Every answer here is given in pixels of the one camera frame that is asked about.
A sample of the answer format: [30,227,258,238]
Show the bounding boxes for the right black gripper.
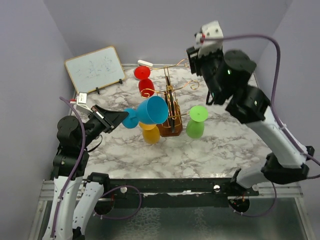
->
[186,45,225,105]

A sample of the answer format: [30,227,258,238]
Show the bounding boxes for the red wine glass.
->
[133,66,155,98]

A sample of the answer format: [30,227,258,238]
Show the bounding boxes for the blue wine glass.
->
[122,96,169,129]

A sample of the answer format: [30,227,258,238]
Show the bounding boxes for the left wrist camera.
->
[69,92,93,115]

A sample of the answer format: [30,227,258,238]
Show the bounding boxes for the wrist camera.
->
[195,20,224,58]
[69,92,93,115]

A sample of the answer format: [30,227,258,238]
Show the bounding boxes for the gold wire wine glass rack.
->
[149,58,200,137]

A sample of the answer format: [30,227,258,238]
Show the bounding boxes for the small whiteboard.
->
[64,46,127,93]

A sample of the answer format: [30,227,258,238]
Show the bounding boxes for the yellow wine glass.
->
[139,122,161,145]

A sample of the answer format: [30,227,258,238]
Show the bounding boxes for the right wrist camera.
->
[195,20,224,58]

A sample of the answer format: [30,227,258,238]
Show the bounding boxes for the white eraser block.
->
[137,59,154,68]

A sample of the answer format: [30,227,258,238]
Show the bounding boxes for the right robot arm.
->
[186,46,314,196]

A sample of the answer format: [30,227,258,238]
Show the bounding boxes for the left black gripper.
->
[78,103,130,149]

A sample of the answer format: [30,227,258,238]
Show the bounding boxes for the green wine glass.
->
[186,105,209,139]

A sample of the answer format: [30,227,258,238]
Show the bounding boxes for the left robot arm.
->
[43,105,129,240]

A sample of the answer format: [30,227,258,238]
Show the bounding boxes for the black front mounting rail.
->
[84,172,261,208]

